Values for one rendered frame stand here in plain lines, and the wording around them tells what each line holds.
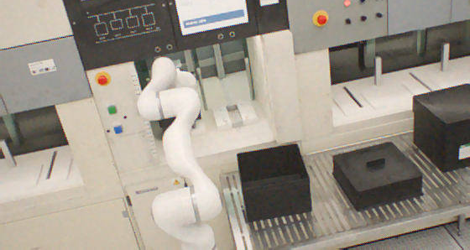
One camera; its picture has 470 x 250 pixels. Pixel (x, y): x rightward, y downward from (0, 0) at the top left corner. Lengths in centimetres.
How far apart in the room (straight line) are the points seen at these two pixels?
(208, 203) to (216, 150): 82
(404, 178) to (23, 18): 164
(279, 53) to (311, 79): 23
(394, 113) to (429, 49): 61
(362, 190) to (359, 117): 57
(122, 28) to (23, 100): 53
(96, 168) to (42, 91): 44
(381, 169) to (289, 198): 41
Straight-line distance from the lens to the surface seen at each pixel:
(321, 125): 244
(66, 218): 258
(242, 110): 264
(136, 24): 211
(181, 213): 161
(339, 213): 211
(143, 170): 241
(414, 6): 238
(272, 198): 205
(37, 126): 285
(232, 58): 314
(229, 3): 211
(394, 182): 211
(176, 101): 177
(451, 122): 222
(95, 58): 216
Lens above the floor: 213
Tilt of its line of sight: 29 degrees down
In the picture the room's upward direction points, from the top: 10 degrees counter-clockwise
